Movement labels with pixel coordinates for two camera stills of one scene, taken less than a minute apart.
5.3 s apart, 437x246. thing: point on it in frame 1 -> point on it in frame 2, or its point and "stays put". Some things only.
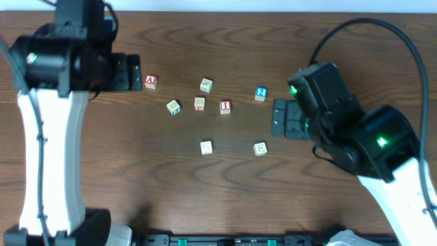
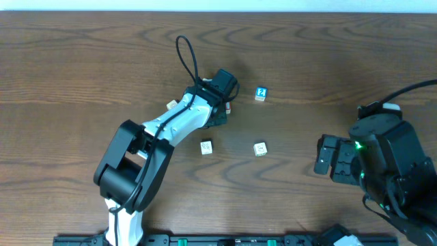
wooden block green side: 260,149 stays put
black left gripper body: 128,72 -> 218,120
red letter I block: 225,106 stays put
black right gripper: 289,118 -> 342,161
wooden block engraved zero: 174,107 stays put
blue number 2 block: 261,93 stays put
